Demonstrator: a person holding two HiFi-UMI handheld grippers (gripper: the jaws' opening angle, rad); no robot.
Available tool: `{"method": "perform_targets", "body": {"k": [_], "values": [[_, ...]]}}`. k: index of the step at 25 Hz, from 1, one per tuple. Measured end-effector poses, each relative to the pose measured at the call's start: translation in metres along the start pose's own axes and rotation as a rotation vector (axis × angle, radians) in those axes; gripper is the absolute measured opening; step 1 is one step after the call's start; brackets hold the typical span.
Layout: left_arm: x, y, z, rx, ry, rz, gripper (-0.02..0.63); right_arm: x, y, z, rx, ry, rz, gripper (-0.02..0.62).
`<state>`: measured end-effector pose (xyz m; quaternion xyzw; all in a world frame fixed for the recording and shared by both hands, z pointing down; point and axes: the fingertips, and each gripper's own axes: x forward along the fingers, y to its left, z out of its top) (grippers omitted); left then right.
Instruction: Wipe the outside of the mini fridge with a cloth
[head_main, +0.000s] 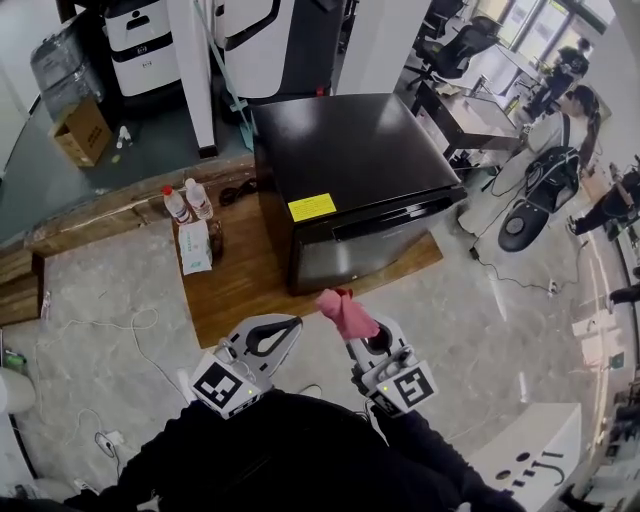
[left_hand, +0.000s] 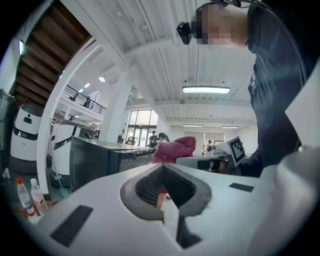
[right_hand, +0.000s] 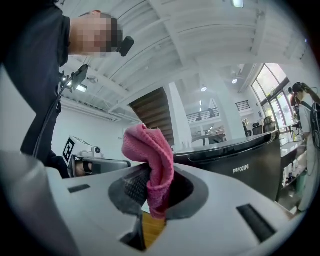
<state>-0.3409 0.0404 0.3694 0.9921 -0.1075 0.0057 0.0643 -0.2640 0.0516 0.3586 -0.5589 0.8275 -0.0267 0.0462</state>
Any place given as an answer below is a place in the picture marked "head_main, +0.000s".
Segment black mini fridge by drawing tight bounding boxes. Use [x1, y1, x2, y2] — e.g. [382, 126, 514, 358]
[249, 92, 469, 297]

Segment large black white service robot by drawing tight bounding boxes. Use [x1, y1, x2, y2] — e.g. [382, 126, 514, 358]
[214, 0, 346, 101]

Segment person's black clothed torso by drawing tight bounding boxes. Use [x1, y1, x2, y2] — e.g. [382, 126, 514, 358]
[62, 389, 526, 512]

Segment person's right forearm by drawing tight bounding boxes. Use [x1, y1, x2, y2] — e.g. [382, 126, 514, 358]
[369, 407, 481, 491]

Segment brown cardboard box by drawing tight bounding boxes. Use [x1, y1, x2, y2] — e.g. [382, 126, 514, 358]
[47, 97, 114, 169]

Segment black round device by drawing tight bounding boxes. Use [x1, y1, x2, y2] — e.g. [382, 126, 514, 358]
[498, 199, 549, 255]

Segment white curved counter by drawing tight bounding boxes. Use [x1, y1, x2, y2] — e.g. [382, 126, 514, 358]
[467, 402, 584, 501]

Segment wooden platform board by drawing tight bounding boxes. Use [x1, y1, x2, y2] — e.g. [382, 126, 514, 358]
[172, 182, 445, 350]

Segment black office chair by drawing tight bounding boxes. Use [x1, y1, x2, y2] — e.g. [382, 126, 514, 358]
[404, 17, 501, 91]

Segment worn wooden ledge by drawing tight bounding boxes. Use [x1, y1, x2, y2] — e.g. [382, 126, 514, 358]
[22, 154, 256, 259]

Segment coiled black power cord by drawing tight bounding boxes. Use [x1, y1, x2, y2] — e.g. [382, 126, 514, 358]
[218, 178, 259, 207]

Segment white cable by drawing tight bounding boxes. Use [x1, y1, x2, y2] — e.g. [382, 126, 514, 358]
[34, 307, 201, 391]

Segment wooden steps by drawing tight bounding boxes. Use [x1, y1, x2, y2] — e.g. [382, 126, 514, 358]
[0, 247, 46, 329]

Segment red-capped clear plastic bottle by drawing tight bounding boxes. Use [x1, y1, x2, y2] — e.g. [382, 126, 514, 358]
[160, 184, 192, 225]

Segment pink cloth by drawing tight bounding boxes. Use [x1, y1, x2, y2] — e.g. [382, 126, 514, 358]
[315, 288, 381, 341]

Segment black metal table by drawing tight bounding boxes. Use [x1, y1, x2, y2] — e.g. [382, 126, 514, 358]
[409, 79, 526, 166]

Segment person's left forearm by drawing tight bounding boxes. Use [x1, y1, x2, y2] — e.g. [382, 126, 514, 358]
[149, 394, 271, 466]

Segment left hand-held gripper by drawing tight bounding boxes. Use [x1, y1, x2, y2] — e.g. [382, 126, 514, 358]
[189, 314, 304, 420]

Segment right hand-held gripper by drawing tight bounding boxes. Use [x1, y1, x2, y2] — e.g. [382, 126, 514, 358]
[345, 317, 440, 419]

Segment white-capped clear plastic bottle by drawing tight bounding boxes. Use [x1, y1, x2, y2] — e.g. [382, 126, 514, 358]
[183, 177, 215, 221]

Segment teal flat mop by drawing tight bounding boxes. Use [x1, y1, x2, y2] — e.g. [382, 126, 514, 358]
[192, 0, 256, 151]

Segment black grey backpack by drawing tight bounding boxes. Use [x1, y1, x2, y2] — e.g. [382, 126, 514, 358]
[524, 144, 582, 214]

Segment white green wipes packet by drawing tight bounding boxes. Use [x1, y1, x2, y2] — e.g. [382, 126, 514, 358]
[177, 219, 215, 277]

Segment small white service robot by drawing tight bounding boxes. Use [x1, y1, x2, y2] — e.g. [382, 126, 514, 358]
[102, 0, 182, 99]

